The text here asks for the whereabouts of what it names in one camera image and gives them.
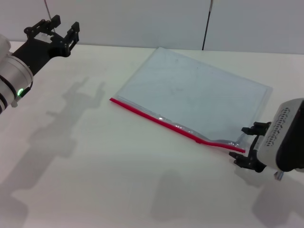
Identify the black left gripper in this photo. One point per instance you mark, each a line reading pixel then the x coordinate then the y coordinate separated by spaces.
pixel 45 51

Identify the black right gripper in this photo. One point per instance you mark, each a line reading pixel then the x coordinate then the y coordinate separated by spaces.
pixel 259 166

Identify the clear document bag red zip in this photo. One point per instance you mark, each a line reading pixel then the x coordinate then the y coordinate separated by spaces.
pixel 190 95

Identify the small silver metal knob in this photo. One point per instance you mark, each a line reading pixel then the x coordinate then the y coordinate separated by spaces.
pixel 278 175

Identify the thin black pole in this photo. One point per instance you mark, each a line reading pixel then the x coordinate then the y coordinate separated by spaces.
pixel 206 28

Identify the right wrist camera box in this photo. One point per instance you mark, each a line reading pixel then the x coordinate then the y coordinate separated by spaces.
pixel 282 137

